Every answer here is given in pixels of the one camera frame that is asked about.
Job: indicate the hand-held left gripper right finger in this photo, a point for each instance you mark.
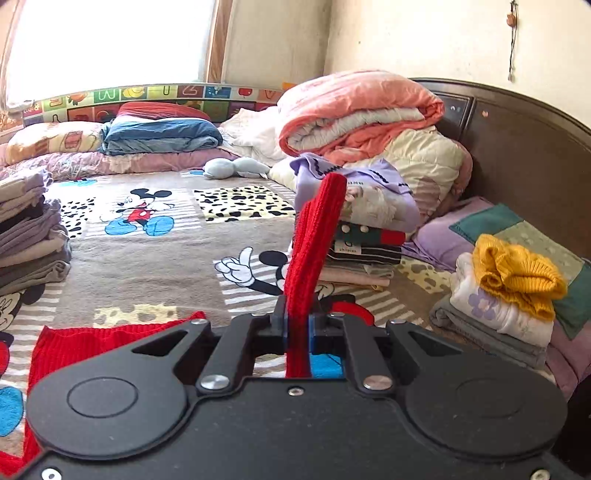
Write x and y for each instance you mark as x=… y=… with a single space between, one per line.
x=316 y=328

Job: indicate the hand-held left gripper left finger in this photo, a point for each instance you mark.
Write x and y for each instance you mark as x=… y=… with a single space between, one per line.
x=284 y=323

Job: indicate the red knit sweater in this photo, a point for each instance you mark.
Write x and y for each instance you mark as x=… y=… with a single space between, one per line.
x=318 y=230

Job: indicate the beige folded clothes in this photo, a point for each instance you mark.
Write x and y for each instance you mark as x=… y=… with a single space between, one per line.
x=355 y=277

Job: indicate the stack of grey folded clothes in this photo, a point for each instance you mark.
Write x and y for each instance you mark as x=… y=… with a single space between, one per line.
x=27 y=240

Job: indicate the black striped folded garment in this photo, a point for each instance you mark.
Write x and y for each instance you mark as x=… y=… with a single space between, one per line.
x=369 y=256

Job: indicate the red green buttoned garment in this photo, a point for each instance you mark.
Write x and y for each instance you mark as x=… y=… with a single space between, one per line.
x=392 y=237

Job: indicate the cartoon mouse printed blanket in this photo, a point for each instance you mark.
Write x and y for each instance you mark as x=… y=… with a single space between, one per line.
x=161 y=277

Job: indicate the purple printed folded garment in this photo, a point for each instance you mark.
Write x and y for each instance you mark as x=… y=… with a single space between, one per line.
x=383 y=203

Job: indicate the grey folded garment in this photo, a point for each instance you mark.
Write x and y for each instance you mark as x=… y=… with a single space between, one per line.
x=461 y=323

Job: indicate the lilac pillow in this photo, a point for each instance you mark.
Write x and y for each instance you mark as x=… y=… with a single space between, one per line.
x=443 y=235

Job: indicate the light blue plush toy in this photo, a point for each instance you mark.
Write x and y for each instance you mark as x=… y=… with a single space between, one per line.
x=231 y=167

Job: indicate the white floral folded garment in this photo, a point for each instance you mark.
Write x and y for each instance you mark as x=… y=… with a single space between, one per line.
x=498 y=314

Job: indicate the white blanket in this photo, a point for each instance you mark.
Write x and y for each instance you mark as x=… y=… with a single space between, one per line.
x=258 y=134

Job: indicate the yellow knit sweater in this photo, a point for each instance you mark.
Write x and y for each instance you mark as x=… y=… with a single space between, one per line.
x=508 y=263

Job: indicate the cream quilt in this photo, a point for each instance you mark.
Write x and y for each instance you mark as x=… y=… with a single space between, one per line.
x=429 y=157

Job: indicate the blue folded blanket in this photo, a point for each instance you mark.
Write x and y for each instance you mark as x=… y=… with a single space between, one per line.
x=157 y=134

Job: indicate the lilac floral quilt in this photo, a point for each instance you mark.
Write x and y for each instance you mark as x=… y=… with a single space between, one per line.
x=115 y=164

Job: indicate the orange pink quilt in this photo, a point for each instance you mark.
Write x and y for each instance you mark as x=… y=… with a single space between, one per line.
x=360 y=97

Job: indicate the red pillow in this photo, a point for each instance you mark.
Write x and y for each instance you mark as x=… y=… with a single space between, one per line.
x=161 y=110

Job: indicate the brown wooden headboard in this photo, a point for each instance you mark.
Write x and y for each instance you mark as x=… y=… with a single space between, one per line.
x=531 y=161

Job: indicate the dark cloth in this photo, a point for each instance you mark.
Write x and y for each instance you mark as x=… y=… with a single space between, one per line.
x=575 y=429

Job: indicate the colourful alphabet foam mat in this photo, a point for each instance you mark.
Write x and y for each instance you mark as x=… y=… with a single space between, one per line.
x=92 y=110

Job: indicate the yellow cartoon pillow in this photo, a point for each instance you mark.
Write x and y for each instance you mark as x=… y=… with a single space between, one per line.
x=46 y=138

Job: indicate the window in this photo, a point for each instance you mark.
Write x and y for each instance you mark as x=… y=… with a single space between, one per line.
x=115 y=41

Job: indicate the wooden window frame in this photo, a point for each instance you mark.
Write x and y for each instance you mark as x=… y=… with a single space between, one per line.
x=219 y=41

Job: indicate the hanging wall ornament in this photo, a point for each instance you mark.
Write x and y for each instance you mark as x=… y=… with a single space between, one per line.
x=511 y=18

